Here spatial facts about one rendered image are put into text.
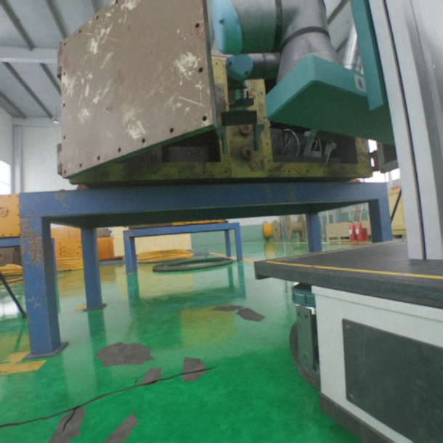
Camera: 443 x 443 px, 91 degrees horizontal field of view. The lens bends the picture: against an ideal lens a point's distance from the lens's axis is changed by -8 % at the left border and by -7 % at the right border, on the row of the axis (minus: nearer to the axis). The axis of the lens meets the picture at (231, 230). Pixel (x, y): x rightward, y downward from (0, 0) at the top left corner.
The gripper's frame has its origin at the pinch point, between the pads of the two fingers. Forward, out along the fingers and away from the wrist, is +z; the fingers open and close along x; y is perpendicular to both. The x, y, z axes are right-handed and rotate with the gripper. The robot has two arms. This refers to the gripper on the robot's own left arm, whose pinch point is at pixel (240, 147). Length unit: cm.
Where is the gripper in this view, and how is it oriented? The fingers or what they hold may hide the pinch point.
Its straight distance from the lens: 98.2
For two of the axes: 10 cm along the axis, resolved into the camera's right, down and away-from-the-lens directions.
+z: 0.7, 9.2, 3.9
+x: -9.3, 2.0, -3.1
